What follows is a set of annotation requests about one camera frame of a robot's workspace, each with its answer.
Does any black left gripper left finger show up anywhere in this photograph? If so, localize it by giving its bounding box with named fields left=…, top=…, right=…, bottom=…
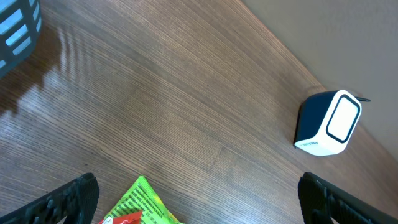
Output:
left=1, top=173, right=100, bottom=224

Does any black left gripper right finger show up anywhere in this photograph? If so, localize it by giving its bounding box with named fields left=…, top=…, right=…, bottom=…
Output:
left=298, top=172, right=397, bottom=224

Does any red chocolate bar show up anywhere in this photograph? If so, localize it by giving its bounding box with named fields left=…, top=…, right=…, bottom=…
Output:
left=98, top=211, right=142, bottom=224

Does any green candy bag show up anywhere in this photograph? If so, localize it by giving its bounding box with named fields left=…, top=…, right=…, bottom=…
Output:
left=103, top=176, right=181, bottom=224

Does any white barcode scanner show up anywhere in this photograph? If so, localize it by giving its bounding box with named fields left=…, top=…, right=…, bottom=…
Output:
left=294, top=90, right=362, bottom=156

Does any grey plastic basket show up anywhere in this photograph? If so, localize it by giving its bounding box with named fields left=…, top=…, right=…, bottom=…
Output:
left=0, top=0, right=42, bottom=77

